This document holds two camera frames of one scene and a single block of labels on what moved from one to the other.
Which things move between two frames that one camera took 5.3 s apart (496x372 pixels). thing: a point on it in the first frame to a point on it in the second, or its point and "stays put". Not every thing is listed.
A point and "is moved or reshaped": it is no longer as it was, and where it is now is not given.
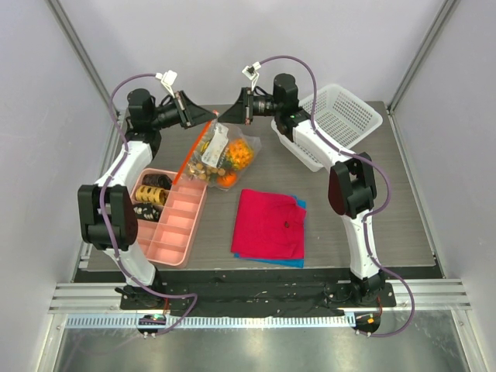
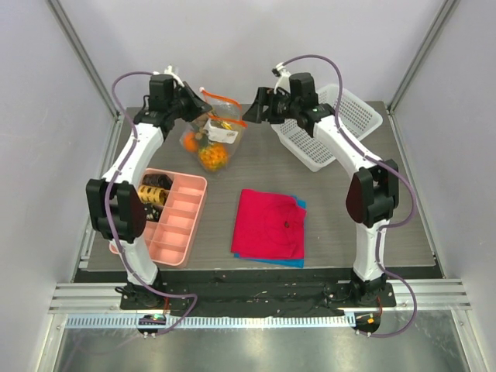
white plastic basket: [340, 115] stays put
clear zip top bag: [222, 157] is moved or reshaped
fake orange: [227, 180] to [191, 142]
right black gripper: [249, 105] to [263, 103]
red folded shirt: [268, 225] stays put
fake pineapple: [239, 155] to [214, 156]
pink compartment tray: [170, 240] stays put
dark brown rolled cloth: [159, 180] stays put
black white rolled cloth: [146, 211] stays put
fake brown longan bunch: [198, 170] to [200, 123]
